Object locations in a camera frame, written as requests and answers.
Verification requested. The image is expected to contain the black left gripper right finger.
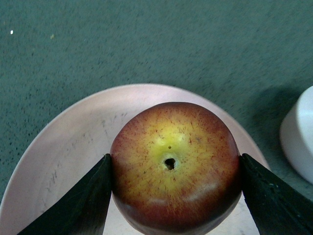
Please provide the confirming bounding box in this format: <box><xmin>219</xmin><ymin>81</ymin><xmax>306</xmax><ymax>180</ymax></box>
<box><xmin>240</xmin><ymin>154</ymin><xmax>313</xmax><ymax>235</ymax></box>

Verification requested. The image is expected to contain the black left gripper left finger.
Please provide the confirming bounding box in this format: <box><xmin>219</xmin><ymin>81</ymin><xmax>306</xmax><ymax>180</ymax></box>
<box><xmin>19</xmin><ymin>154</ymin><xmax>112</xmax><ymax>235</ymax></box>

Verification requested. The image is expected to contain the red yellow apple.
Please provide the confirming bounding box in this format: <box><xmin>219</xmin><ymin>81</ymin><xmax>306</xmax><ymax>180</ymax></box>
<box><xmin>110</xmin><ymin>102</ymin><xmax>241</xmax><ymax>235</ymax></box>

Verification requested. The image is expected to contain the pink round plate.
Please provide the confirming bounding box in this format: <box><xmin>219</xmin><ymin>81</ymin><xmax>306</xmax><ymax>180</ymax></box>
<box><xmin>0</xmin><ymin>84</ymin><xmax>267</xmax><ymax>235</ymax></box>

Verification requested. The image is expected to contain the light pink bowl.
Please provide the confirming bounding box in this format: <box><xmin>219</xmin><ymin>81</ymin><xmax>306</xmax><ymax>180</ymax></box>
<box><xmin>279</xmin><ymin>87</ymin><xmax>313</xmax><ymax>183</ymax></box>

